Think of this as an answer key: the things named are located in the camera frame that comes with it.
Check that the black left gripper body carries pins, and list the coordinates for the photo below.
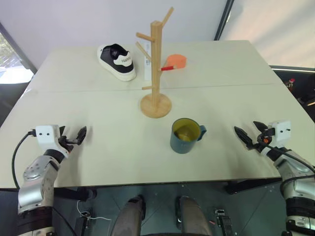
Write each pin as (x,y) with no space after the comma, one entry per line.
(69,143)

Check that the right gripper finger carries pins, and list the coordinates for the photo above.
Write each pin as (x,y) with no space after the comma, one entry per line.
(261,126)
(244,138)

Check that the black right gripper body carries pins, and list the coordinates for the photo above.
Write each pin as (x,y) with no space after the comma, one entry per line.
(264,140)

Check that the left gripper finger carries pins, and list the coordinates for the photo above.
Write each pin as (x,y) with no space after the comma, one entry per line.
(81,135)
(62,131)

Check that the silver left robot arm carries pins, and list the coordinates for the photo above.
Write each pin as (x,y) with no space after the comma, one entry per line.
(37,179)

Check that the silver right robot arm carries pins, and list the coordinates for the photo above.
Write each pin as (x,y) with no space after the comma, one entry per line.
(295,186)

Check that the blue mug yellow inside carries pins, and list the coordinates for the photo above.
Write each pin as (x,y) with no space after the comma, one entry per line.
(182,145)

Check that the wooden mug tree stand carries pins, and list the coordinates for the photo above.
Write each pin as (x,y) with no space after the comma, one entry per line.
(155,73)

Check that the bottle with red cap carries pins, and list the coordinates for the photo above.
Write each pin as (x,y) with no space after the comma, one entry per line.
(291,84)

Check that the black and white sneaker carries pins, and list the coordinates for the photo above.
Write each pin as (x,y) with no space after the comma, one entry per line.
(120,67)

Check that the black floor clamp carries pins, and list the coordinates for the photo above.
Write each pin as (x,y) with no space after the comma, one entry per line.
(222,221)

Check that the dark rounded grey shape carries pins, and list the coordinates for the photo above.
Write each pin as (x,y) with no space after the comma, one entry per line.
(129,218)
(193,216)

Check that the orange round sponge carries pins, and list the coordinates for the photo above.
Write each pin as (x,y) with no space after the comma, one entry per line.
(177,60)

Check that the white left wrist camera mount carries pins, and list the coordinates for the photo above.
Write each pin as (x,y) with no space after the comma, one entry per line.
(45,136)

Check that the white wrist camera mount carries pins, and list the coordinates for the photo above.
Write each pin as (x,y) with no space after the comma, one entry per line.
(281,131)
(45,136)

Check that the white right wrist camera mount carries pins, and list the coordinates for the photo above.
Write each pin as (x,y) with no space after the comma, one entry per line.
(281,131)

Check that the black table frame bar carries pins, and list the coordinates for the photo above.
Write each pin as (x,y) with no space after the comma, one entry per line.
(73,194)
(253,187)

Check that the dark window frame post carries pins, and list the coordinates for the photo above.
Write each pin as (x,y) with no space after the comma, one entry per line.
(17,46)
(223,19)

